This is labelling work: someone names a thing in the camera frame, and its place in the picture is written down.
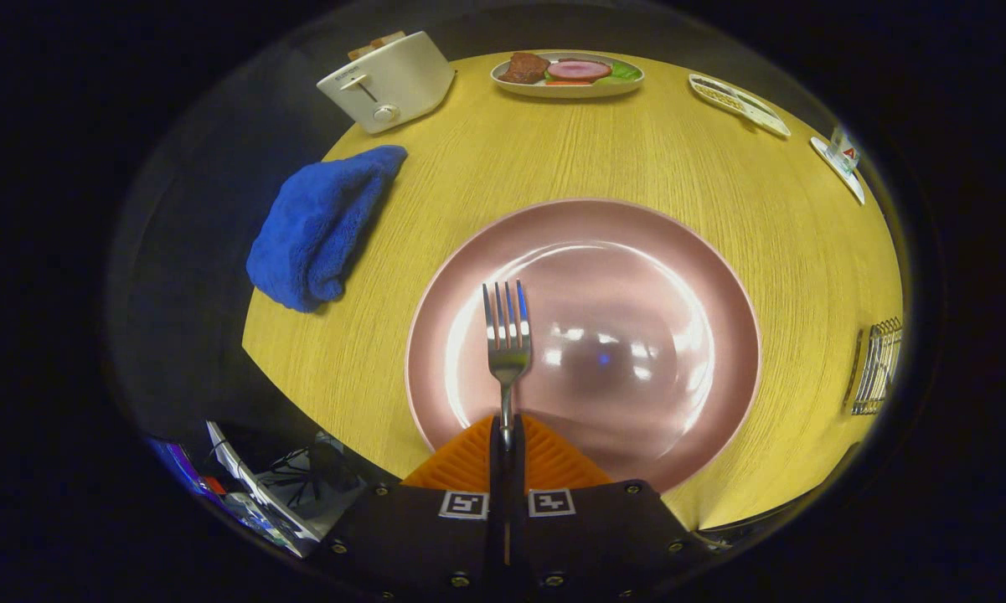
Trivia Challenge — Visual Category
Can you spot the white divided dish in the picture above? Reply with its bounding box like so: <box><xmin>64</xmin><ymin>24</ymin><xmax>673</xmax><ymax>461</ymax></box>
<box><xmin>689</xmin><ymin>73</ymin><xmax>792</xmax><ymax>138</ymax></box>

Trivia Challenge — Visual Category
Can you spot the white food plate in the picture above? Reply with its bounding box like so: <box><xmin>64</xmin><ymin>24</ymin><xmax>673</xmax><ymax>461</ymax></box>
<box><xmin>490</xmin><ymin>50</ymin><xmax>646</xmax><ymax>100</ymax></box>

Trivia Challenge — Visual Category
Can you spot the pink plate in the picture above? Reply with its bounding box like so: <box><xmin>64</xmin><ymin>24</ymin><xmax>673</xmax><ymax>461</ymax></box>
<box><xmin>405</xmin><ymin>198</ymin><xmax>761</xmax><ymax>493</ymax></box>

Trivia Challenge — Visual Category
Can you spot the brown meat slice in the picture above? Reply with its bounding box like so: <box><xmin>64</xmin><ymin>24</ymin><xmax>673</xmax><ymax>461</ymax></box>
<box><xmin>498</xmin><ymin>52</ymin><xmax>552</xmax><ymax>85</ymax></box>

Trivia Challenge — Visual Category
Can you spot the silver wire basket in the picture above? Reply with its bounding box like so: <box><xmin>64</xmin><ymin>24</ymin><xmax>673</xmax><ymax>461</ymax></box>
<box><xmin>843</xmin><ymin>317</ymin><xmax>904</xmax><ymax>416</ymax></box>

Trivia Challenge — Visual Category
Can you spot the silver fork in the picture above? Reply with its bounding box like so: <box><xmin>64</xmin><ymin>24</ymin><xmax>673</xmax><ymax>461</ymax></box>
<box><xmin>482</xmin><ymin>281</ymin><xmax>533</xmax><ymax>449</ymax></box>

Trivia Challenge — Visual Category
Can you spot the white coaster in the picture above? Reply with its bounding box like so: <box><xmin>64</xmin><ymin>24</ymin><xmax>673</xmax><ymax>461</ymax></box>
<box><xmin>810</xmin><ymin>137</ymin><xmax>866</xmax><ymax>206</ymax></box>

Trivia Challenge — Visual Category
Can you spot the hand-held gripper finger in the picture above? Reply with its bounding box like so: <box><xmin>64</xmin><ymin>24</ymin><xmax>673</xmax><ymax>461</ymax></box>
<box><xmin>508</xmin><ymin>415</ymin><xmax>709</xmax><ymax>603</ymax></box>
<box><xmin>310</xmin><ymin>415</ymin><xmax>508</xmax><ymax>603</ymax></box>

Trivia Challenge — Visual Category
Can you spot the blue towel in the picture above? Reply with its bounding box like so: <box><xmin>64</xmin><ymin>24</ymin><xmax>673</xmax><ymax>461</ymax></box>
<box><xmin>245</xmin><ymin>145</ymin><xmax>409</xmax><ymax>313</ymax></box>

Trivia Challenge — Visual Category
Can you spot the white drink bottle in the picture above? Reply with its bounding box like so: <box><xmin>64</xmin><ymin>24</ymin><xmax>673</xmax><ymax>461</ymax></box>
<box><xmin>825</xmin><ymin>126</ymin><xmax>862</xmax><ymax>177</ymax></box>

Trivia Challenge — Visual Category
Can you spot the white toaster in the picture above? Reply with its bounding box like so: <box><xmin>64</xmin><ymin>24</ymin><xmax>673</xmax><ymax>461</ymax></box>
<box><xmin>317</xmin><ymin>31</ymin><xmax>457</xmax><ymax>135</ymax></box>

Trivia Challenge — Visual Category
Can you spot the pink ham slice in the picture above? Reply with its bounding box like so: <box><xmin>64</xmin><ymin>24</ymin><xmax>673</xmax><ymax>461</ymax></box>
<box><xmin>546</xmin><ymin>59</ymin><xmax>613</xmax><ymax>83</ymax></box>

